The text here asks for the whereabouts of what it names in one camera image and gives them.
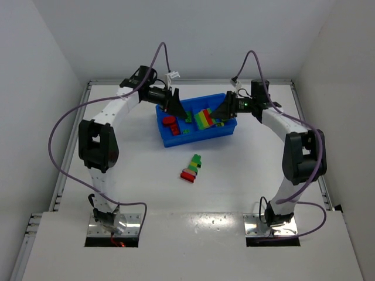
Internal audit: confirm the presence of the round red lego brick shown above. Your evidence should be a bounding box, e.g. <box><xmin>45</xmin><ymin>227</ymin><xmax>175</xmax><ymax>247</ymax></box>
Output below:
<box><xmin>162</xmin><ymin>116</ymin><xmax>176</xmax><ymax>127</ymax></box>

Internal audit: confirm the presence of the small green lego brick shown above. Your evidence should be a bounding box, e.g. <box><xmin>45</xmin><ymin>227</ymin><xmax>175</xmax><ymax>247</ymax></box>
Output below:
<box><xmin>185</xmin><ymin>112</ymin><xmax>193</xmax><ymax>123</ymax></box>

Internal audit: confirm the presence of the red green striped lego stack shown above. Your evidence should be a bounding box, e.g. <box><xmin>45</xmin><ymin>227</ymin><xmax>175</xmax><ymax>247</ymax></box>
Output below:
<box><xmin>194</xmin><ymin>108</ymin><xmax>216</xmax><ymax>131</ymax></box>

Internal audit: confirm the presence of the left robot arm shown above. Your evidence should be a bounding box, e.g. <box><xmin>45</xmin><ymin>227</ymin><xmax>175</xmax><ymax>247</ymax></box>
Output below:
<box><xmin>78</xmin><ymin>66</ymin><xmax>187</xmax><ymax>229</ymax></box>

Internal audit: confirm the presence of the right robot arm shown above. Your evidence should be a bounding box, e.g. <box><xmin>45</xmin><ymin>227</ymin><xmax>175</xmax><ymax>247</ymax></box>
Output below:
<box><xmin>210</xmin><ymin>80</ymin><xmax>327</xmax><ymax>227</ymax></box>

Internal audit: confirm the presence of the blue divided plastic bin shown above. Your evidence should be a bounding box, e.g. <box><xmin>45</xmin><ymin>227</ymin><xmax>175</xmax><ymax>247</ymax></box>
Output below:
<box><xmin>155</xmin><ymin>93</ymin><xmax>237</xmax><ymax>148</ymax></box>

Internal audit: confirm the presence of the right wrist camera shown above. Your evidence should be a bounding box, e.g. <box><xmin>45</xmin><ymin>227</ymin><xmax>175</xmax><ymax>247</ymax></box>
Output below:
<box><xmin>230</xmin><ymin>76</ymin><xmax>242</xmax><ymax>94</ymax></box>

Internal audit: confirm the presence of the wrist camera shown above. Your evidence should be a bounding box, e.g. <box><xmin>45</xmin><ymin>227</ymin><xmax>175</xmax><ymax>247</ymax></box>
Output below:
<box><xmin>165</xmin><ymin>71</ymin><xmax>180</xmax><ymax>84</ymax></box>
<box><xmin>230</xmin><ymin>76</ymin><xmax>242</xmax><ymax>94</ymax></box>

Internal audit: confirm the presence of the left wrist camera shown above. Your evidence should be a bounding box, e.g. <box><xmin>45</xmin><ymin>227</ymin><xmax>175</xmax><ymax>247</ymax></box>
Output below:
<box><xmin>165</xmin><ymin>71</ymin><xmax>180</xmax><ymax>84</ymax></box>

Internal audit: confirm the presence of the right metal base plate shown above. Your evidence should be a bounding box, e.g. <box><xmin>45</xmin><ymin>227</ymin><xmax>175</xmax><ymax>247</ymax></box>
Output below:
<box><xmin>243</xmin><ymin>213</ymin><xmax>298</xmax><ymax>239</ymax></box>

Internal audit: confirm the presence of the metal base plate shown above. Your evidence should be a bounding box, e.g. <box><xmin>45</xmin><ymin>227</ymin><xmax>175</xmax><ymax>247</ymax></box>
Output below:
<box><xmin>243</xmin><ymin>213</ymin><xmax>298</xmax><ymax>239</ymax></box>
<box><xmin>86</xmin><ymin>213</ymin><xmax>141</xmax><ymax>238</ymax></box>

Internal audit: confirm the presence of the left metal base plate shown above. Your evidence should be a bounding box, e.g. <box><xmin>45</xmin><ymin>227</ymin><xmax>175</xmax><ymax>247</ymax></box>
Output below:
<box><xmin>86</xmin><ymin>213</ymin><xmax>141</xmax><ymax>238</ymax></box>

